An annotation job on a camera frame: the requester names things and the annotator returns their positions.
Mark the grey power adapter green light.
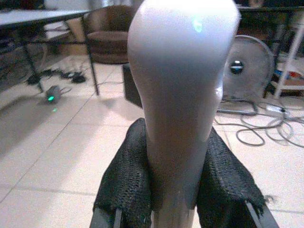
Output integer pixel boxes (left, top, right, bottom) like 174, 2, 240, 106
45, 85, 72, 105

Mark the grey coiled floor cable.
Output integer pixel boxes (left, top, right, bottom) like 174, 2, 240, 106
213, 99, 304, 148

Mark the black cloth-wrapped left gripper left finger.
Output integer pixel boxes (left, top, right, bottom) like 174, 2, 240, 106
89, 118, 154, 228

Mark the brown round armchair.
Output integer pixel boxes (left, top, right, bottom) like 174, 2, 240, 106
83, 5, 136, 64

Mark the black box on floor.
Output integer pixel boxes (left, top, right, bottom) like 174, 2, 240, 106
122, 63, 143, 108

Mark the dark desk with black frame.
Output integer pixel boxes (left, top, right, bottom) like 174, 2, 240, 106
235, 6, 304, 72

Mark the grey round floor fan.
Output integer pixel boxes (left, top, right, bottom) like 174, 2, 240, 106
216, 35, 276, 116

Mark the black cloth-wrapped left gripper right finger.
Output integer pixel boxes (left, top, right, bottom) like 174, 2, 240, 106
196, 127, 280, 228

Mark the black cable bundle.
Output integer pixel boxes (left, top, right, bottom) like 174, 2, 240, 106
26, 68, 86, 85

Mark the white-top table with black legs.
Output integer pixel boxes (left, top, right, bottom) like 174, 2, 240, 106
0, 9, 100, 96

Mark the white shelf frame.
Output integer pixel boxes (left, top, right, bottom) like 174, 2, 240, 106
275, 25, 304, 98

